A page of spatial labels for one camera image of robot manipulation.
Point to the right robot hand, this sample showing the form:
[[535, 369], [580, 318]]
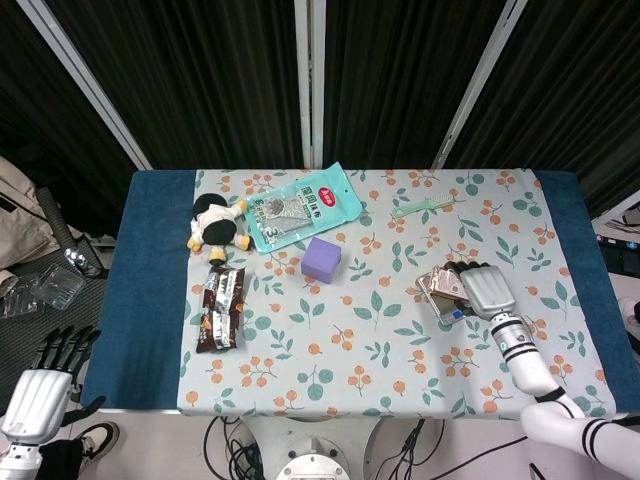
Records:
[[487, 292]]

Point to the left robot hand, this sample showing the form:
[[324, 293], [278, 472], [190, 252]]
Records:
[[37, 402]]

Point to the red brown small packet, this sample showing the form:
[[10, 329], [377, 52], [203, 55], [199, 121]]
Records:
[[447, 285]]

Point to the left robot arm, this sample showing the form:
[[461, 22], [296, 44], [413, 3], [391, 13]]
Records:
[[17, 462]]

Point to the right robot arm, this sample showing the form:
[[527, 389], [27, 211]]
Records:
[[540, 370]]

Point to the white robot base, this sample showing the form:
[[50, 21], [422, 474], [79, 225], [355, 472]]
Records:
[[315, 450]]

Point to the small silver digital scale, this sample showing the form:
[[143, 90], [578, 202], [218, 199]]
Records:
[[442, 307]]

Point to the black white sneaker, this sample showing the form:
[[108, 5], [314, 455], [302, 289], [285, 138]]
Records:
[[100, 440]]

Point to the green comb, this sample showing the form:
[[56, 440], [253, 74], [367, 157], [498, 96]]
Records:
[[425, 205]]

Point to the clear plastic tray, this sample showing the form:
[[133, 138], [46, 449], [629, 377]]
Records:
[[47, 290]]

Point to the floral tablecloth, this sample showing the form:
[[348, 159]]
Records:
[[350, 325]]

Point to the blue table cover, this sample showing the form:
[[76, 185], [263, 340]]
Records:
[[145, 300]]

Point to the purple cube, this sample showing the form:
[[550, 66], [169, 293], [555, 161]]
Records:
[[321, 261]]

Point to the beige jacket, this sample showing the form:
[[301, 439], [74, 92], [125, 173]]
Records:
[[20, 215]]

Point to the teal dishcloth package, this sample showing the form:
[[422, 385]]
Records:
[[300, 210]]

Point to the brown snack package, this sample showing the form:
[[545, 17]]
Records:
[[222, 310]]

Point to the black white plush toy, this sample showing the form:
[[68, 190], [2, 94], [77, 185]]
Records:
[[215, 227]]

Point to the black curtain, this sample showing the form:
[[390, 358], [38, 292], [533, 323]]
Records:
[[210, 75]]

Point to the silver metal frame post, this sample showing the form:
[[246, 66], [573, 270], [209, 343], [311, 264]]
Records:
[[310, 85], [85, 85], [480, 85]]

